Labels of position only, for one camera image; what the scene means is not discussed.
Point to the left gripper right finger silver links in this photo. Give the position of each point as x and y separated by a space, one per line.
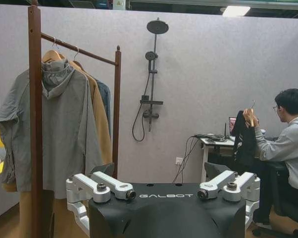
228 181

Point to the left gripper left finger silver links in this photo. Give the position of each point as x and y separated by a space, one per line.
102 184

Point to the black garment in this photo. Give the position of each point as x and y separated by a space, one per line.
245 143

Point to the wooden hanger with metal hook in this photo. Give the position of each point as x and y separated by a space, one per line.
250 119

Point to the blue denim garment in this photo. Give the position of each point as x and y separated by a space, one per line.
105 99

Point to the wooden clothes hanger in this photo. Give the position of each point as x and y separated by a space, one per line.
51 54
74 62

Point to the white desk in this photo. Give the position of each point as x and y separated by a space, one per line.
206 158

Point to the black router with antenna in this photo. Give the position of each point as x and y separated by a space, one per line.
225 131

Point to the laptop with lit screen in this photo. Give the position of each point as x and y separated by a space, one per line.
232 126

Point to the black office chair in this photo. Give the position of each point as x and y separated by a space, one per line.
282 205

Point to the tan long coat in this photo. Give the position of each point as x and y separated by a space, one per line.
99 119

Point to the grey hooded jacket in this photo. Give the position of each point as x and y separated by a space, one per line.
64 129

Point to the person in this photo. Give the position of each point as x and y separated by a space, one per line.
287 143

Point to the black shower mixer tap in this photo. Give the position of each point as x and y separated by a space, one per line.
151 115

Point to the black shower shelf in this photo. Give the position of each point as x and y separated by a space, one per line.
154 101

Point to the brown wooden clothes rack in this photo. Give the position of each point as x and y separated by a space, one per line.
35 104

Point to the black hand shower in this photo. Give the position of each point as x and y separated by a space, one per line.
150 55

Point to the ceiling light panel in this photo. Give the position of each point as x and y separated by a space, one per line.
236 11

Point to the white wall socket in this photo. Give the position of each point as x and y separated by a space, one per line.
179 160

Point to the black overhead shower with rail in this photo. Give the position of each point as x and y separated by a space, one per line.
157 26

